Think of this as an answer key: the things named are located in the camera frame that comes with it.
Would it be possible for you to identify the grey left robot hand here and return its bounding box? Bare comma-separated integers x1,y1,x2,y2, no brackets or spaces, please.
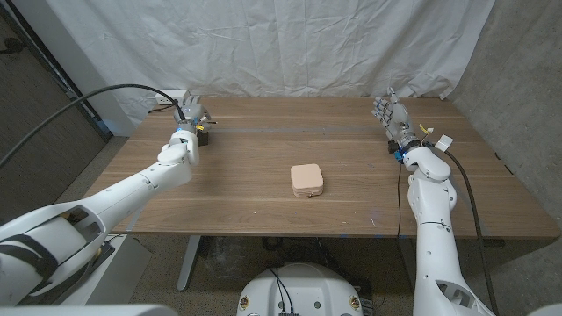
172,93,213,135

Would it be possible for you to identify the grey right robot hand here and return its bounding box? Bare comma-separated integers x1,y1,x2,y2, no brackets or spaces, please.
371,86,421,153

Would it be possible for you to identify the white power strip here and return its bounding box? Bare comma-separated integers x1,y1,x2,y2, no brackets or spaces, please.
154,89,191,106

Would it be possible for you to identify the pink square case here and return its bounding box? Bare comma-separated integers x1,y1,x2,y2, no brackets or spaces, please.
289,163,325,199

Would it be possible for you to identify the white wrinkled backdrop cloth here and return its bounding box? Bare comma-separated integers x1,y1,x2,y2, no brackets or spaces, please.
45,0,497,127

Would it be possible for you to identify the grey table leg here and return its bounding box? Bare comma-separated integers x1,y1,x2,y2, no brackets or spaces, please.
176,235,203,292

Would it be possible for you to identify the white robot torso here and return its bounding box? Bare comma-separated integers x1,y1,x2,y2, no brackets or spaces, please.
236,262,365,316

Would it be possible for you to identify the black power cord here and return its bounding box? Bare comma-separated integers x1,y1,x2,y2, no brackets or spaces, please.
147,103,177,115

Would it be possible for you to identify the white cable tag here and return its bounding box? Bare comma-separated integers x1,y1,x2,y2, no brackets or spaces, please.
435,133,455,153

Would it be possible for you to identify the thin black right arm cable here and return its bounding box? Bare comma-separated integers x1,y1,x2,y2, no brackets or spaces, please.
394,162,404,241

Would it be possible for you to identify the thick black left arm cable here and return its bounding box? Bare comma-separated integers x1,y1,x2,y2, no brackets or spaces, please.
0,83,188,169

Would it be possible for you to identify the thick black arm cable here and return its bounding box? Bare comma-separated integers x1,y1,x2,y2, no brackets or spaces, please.
444,149,501,315
0,83,188,169

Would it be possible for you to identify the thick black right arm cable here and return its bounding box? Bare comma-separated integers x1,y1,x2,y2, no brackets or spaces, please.
444,149,501,315

